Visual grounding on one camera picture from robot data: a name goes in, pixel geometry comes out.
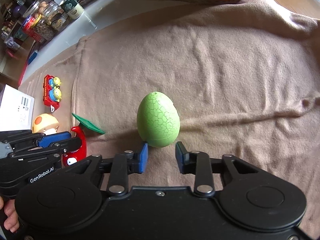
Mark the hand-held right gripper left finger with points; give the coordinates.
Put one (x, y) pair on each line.
(142, 157)

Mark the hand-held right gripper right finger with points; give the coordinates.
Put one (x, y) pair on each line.
(179, 160)

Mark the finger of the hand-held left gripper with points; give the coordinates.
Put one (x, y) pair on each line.
(53, 138)
(72, 143)

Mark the red plant toy green leaves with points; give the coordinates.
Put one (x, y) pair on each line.
(76, 152)

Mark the green cracked toy egg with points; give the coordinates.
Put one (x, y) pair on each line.
(158, 120)

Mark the white cardboard box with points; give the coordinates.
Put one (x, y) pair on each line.
(12, 110)

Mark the person's left hand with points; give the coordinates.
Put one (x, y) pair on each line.
(10, 215)

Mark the yellow spotted mushroom toy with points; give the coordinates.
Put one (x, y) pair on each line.
(43, 122)

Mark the red toy train car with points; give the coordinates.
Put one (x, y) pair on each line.
(53, 92)

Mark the blue tissue packet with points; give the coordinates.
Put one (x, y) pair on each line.
(32, 57)

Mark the beige blanket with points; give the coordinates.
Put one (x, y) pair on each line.
(225, 80)

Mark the nut jar yellow-green lid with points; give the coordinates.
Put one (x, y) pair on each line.
(45, 30)

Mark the red can blue lid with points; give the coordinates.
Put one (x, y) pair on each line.
(31, 31)

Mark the green coffee can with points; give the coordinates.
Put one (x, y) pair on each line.
(73, 8)

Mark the purple ball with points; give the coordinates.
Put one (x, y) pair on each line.
(18, 10)

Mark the large glass jar grey lid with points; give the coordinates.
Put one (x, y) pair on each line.
(41, 6)

